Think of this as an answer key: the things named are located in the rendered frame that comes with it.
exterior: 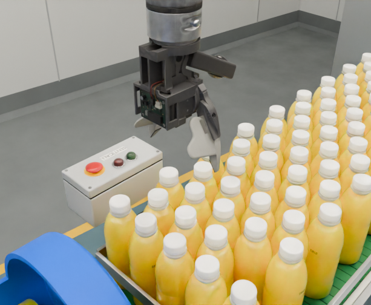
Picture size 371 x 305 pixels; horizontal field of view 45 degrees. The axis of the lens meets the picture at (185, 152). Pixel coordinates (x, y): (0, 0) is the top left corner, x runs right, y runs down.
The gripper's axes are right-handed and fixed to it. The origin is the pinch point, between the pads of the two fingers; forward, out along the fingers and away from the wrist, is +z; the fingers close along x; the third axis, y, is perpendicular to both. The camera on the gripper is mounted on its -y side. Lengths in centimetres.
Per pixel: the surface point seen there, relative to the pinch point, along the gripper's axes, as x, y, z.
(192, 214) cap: 1.2, -0.6, 13.2
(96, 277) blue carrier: 9.6, 25.3, 1.8
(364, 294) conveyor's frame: 27, -25, 35
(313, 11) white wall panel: -208, -419, 105
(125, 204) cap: -9.5, 6.0, 13.2
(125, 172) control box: -19.1, -1.7, 14.5
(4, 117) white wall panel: -259, -73, 122
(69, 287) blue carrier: 8.8, 28.6, 1.6
